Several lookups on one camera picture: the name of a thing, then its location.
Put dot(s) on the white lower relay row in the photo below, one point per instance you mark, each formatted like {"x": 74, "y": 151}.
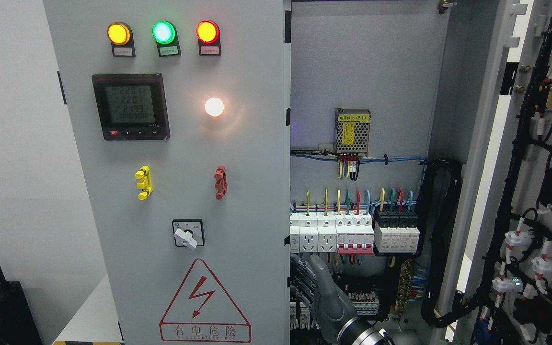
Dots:
{"x": 301, "y": 316}

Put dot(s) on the green indicator light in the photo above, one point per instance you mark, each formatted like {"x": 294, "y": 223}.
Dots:
{"x": 166, "y": 38}

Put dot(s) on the black digital power meter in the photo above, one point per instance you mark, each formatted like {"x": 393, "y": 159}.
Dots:
{"x": 131, "y": 106}

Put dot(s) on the red terminal post block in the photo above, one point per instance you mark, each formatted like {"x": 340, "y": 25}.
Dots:
{"x": 220, "y": 182}

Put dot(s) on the black box at left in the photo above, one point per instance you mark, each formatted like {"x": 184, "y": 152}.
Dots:
{"x": 17, "y": 326}

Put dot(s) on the metal mesh power supply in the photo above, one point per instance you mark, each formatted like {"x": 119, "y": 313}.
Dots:
{"x": 352, "y": 130}

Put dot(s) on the white glowing indicator lamp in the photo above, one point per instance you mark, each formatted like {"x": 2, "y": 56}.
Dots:
{"x": 214, "y": 106}

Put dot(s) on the black surge protector module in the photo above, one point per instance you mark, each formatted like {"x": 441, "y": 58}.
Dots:
{"x": 396, "y": 232}

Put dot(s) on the yellow terminal post block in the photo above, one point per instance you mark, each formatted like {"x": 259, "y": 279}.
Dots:
{"x": 144, "y": 183}

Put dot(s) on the silver black robot right arm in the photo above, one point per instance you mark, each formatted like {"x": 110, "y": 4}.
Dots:
{"x": 359, "y": 332}

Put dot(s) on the white rotary selector switch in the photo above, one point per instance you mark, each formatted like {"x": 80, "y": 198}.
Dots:
{"x": 188, "y": 233}

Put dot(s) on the white socket breaker row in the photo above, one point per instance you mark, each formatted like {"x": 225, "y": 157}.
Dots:
{"x": 331, "y": 233}

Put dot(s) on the red indicator light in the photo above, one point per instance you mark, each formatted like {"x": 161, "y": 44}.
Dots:
{"x": 208, "y": 35}

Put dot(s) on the red electrical hazard warning sticker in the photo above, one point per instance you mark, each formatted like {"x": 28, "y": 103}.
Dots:
{"x": 203, "y": 311}

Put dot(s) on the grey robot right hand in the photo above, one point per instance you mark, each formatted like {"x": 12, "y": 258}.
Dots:
{"x": 330, "y": 308}

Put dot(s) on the yellow indicator light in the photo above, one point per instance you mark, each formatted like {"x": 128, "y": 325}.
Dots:
{"x": 121, "y": 40}

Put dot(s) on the grey cabinet door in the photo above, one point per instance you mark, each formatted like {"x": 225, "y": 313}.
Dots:
{"x": 245, "y": 231}
{"x": 490, "y": 249}

